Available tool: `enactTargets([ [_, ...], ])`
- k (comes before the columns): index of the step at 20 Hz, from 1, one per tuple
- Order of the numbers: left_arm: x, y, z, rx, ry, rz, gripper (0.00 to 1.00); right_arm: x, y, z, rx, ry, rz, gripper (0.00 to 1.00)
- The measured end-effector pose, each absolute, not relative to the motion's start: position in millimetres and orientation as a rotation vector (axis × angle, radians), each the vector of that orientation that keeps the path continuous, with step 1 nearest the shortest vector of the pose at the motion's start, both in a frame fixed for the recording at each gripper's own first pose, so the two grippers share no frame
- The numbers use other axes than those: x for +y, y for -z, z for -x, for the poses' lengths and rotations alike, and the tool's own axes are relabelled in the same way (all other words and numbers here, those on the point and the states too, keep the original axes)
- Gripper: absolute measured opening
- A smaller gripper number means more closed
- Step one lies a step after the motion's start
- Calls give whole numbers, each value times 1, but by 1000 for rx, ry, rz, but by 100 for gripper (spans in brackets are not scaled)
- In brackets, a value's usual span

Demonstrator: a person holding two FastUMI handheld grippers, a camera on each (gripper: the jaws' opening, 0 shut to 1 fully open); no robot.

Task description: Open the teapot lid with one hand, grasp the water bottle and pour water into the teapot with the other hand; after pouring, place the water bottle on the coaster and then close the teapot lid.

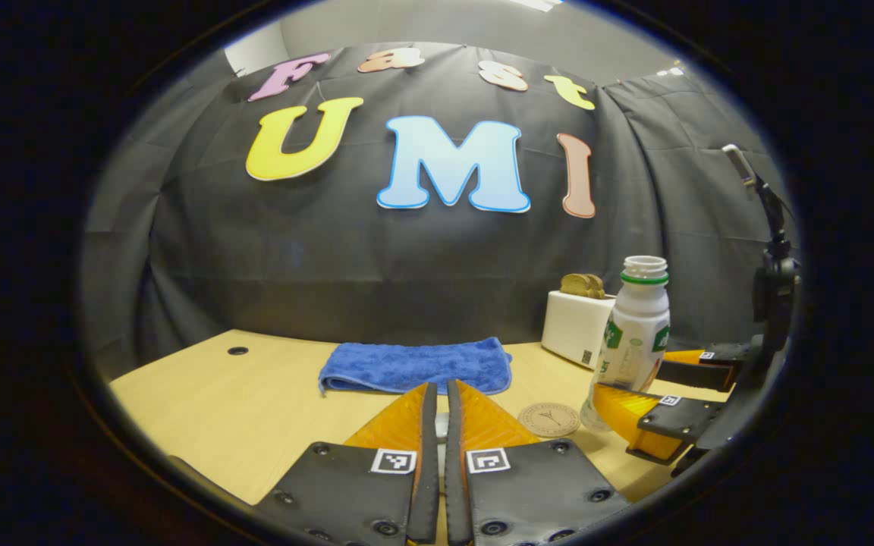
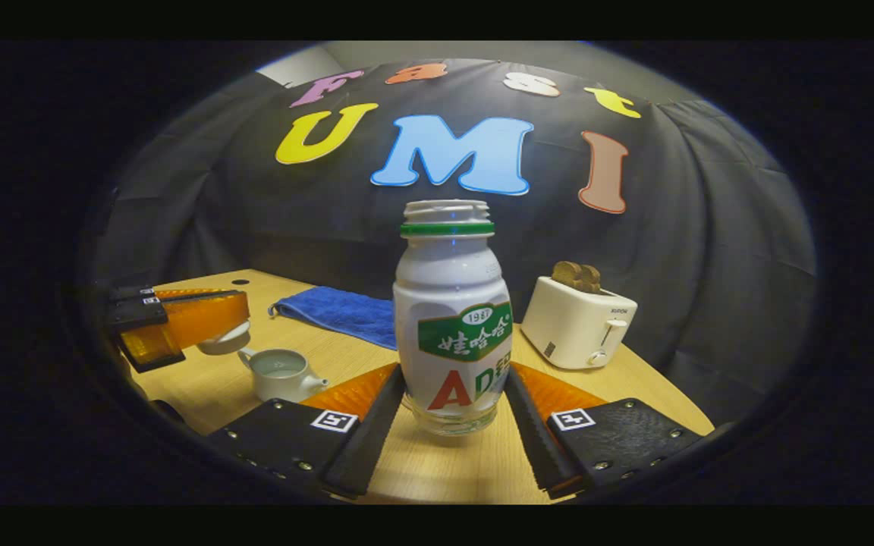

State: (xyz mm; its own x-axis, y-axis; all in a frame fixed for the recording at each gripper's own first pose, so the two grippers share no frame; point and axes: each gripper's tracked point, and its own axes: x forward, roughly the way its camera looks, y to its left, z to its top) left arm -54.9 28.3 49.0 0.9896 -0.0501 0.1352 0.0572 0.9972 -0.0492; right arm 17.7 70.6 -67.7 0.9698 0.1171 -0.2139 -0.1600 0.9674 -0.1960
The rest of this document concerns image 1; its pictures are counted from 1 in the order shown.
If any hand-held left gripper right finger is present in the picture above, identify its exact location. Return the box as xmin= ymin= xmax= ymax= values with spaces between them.
xmin=445 ymin=379 xmax=631 ymax=546

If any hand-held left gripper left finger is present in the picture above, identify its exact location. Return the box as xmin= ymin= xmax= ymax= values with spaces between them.
xmin=255 ymin=381 xmax=439 ymax=546

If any white plastic water bottle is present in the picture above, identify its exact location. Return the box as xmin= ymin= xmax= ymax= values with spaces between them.
xmin=580 ymin=256 xmax=671 ymax=433

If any round brown coaster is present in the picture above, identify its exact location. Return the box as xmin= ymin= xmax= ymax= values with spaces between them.
xmin=517 ymin=402 xmax=582 ymax=438

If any blue towel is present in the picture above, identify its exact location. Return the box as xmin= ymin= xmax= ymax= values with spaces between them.
xmin=318 ymin=337 xmax=514 ymax=397

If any white toaster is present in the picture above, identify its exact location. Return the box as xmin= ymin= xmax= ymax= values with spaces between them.
xmin=541 ymin=290 xmax=618 ymax=370

